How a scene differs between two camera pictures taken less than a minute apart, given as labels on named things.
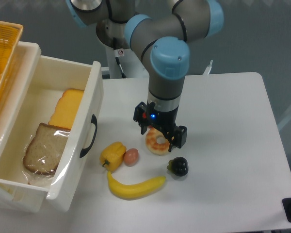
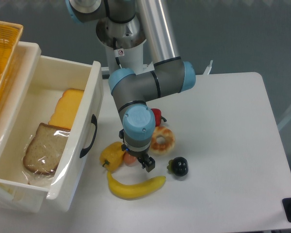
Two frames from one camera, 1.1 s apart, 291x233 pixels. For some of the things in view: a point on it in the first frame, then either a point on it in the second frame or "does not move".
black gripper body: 148,116 → 139,149
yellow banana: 134,191 does not move
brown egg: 131,157 does not move
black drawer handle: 94,121 does not move
